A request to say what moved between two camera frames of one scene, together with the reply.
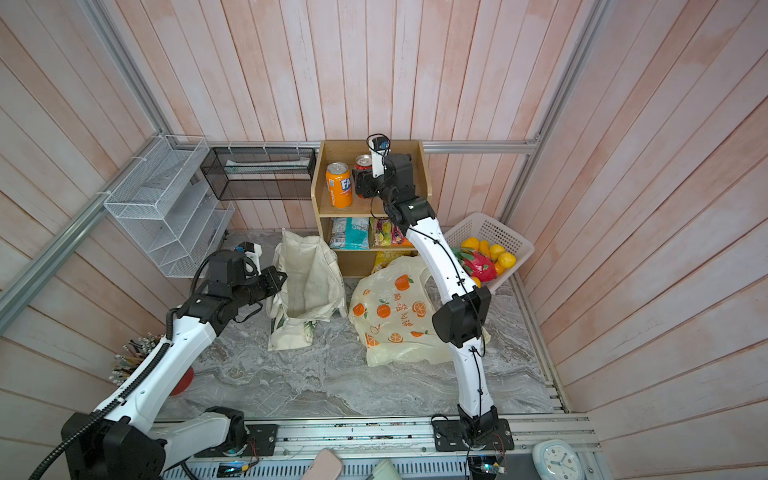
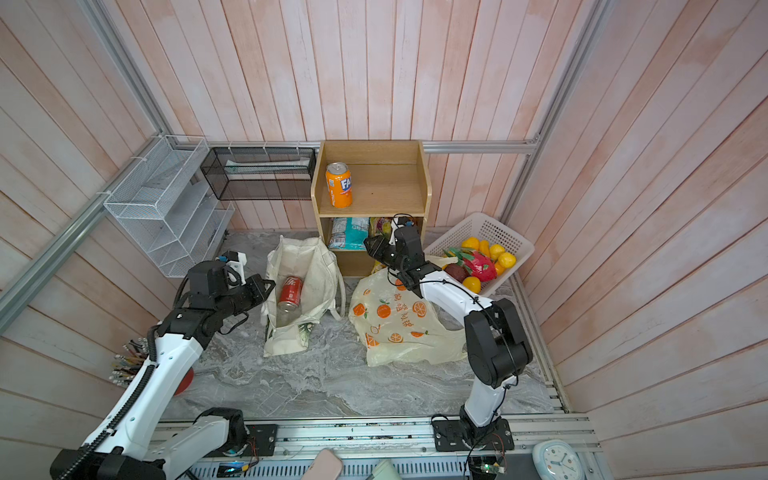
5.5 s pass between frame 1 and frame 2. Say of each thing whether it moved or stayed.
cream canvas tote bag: stayed
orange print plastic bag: stayed
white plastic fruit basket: stayed
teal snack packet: stayed
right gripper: moved
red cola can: moved
